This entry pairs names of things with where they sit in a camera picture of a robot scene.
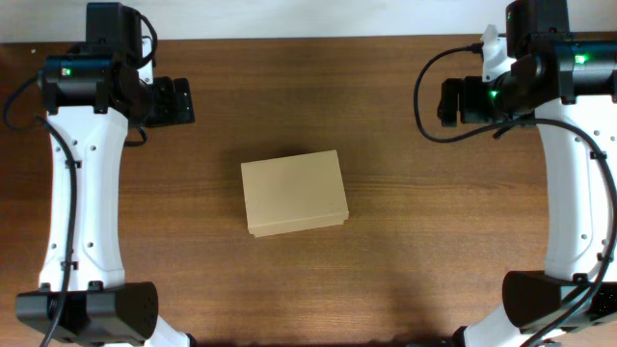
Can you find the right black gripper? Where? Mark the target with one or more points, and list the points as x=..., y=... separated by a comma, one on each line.
x=469, y=88

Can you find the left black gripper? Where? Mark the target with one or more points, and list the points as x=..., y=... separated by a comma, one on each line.
x=170, y=111

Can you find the brown cardboard box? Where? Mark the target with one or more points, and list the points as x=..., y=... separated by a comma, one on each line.
x=294, y=193

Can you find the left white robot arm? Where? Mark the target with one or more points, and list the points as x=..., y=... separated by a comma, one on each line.
x=93, y=96

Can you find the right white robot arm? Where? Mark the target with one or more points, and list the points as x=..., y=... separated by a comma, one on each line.
x=539, y=73

